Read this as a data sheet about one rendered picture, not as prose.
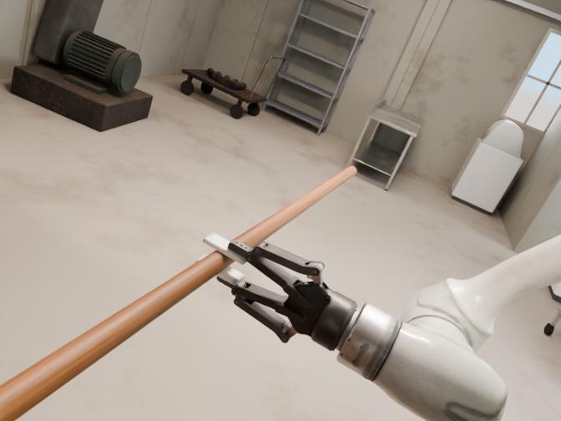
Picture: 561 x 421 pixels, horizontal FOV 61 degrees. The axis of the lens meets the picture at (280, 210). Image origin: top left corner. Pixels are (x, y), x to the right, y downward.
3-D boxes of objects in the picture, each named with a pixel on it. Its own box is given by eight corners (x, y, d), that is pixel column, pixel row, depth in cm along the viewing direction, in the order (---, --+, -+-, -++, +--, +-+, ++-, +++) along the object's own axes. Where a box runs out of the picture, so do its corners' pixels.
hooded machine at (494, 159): (488, 207, 712) (534, 130, 666) (492, 217, 664) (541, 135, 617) (449, 189, 723) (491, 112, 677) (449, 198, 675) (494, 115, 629)
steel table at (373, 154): (400, 167, 737) (426, 115, 705) (388, 192, 587) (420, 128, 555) (362, 149, 749) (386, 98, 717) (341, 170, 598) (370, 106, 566)
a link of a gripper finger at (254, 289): (312, 303, 69) (310, 311, 69) (243, 276, 72) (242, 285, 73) (304, 315, 65) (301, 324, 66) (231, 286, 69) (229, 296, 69)
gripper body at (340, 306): (353, 317, 61) (290, 281, 63) (328, 366, 64) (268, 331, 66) (366, 293, 67) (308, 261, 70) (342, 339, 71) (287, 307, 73)
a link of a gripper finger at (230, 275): (245, 274, 71) (244, 278, 72) (206, 252, 73) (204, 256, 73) (236, 281, 69) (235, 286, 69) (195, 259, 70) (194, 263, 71)
